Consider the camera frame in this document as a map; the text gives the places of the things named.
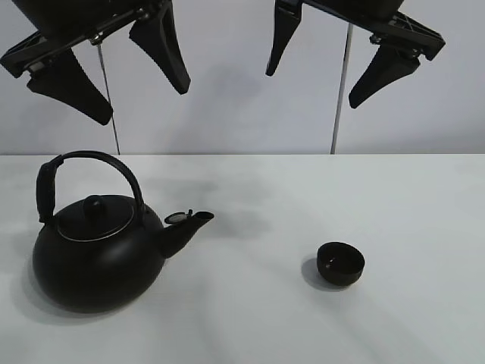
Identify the black round teapot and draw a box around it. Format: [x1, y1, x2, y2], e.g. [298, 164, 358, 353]
[32, 150, 214, 313]

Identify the dark left wall seam strip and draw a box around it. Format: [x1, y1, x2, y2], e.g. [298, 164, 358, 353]
[96, 42, 121, 155]

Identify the small black teacup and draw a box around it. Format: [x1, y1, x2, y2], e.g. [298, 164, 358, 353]
[316, 242, 365, 287]

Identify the silver right wall seam strip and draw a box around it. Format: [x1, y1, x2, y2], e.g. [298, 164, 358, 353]
[330, 24, 353, 155]

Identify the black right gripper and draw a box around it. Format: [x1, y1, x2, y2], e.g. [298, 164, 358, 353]
[265, 1, 446, 108]

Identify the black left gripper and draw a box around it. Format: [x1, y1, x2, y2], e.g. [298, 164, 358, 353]
[1, 1, 190, 125]

